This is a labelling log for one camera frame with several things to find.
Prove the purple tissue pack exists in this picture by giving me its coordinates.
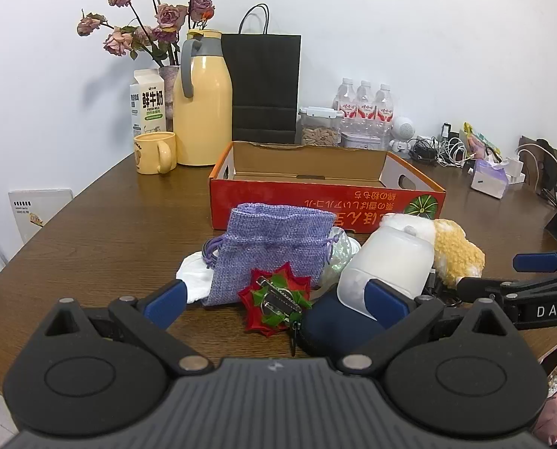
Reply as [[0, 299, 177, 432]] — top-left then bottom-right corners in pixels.
[[470, 158, 513, 199]]

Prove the patterned flower vase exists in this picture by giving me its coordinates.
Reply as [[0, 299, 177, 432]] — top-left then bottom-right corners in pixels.
[[158, 65, 181, 132]]

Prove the black cable bundle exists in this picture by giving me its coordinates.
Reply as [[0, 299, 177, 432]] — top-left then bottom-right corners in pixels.
[[411, 135, 441, 166]]

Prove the yellow mug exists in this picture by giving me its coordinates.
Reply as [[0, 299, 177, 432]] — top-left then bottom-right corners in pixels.
[[133, 131, 177, 175]]

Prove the red label water bottle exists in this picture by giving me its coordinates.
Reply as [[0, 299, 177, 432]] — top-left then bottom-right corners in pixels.
[[373, 83, 396, 138], [333, 77, 358, 136], [354, 80, 377, 134]]

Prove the white power adapter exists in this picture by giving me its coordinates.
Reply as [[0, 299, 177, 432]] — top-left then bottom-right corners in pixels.
[[506, 156, 527, 186]]

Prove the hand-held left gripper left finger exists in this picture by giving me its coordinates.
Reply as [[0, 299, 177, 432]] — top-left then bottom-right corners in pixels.
[[45, 279, 214, 376]]

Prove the white and yellow plush toy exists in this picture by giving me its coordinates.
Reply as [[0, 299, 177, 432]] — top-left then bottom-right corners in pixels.
[[382, 213, 486, 288]]

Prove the white cloth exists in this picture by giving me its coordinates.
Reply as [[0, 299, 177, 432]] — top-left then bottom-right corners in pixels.
[[175, 251, 220, 305]]

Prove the white robot toy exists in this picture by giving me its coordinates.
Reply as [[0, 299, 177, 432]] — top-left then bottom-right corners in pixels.
[[389, 116, 417, 157]]

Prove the brown wooden stand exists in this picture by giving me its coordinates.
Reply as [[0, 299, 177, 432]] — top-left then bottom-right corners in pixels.
[[517, 135, 557, 207]]

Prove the iridescent plastic bag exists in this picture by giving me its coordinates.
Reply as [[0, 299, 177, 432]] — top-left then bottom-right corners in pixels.
[[318, 227, 361, 291]]

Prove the yellow thermos jug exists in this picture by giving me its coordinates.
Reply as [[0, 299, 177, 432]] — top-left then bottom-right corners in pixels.
[[172, 29, 233, 167]]

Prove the clear seed container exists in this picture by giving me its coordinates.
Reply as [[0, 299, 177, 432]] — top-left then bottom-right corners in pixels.
[[299, 107, 343, 147]]

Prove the white booklet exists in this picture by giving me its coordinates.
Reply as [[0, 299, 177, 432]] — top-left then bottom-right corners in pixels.
[[8, 189, 73, 245]]

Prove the white tin box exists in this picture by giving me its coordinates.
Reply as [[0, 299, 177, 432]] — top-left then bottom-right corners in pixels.
[[341, 131, 383, 150]]

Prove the yellow snack packet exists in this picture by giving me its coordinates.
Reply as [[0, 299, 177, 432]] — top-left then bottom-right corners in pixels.
[[462, 122, 502, 161]]

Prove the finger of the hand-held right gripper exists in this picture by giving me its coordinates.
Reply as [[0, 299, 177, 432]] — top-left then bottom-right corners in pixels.
[[513, 249, 557, 275], [456, 276, 518, 305]]

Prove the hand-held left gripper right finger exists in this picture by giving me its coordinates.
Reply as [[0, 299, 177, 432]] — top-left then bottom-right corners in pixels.
[[338, 279, 517, 376]]

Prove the white milk carton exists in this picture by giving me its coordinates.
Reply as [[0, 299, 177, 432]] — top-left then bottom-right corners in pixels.
[[129, 68, 168, 138]]

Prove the red green felt flower clip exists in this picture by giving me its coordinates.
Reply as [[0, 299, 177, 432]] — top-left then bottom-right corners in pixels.
[[238, 264, 314, 337]]

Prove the dried pink rose bouquet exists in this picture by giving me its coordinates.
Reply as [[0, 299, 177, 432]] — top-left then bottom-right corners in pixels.
[[76, 0, 216, 68]]

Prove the red cardboard box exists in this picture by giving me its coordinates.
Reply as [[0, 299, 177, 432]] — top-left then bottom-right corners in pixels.
[[208, 140, 447, 237]]

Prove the navy zip case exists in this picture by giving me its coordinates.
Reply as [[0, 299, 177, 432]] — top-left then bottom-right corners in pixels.
[[290, 290, 391, 358]]

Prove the white cable bundle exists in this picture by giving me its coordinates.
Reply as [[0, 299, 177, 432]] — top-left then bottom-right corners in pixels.
[[435, 138, 469, 168]]

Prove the translucent cotton swab container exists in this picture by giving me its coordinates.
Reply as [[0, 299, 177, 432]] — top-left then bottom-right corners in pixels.
[[337, 224, 435, 321]]

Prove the purple burlap pouch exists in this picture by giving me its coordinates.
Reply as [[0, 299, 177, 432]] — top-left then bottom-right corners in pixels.
[[202, 202, 337, 308]]

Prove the black paper bag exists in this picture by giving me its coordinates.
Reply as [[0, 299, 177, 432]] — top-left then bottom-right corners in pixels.
[[221, 4, 302, 146]]

